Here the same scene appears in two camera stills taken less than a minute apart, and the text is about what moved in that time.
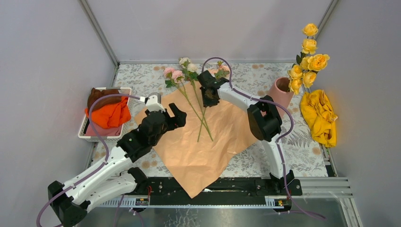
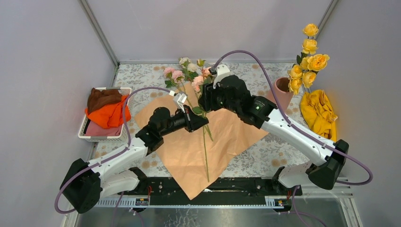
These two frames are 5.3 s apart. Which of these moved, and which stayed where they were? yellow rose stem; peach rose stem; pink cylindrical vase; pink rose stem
Moved: peach rose stem
Stayed: pink cylindrical vase; yellow rose stem; pink rose stem
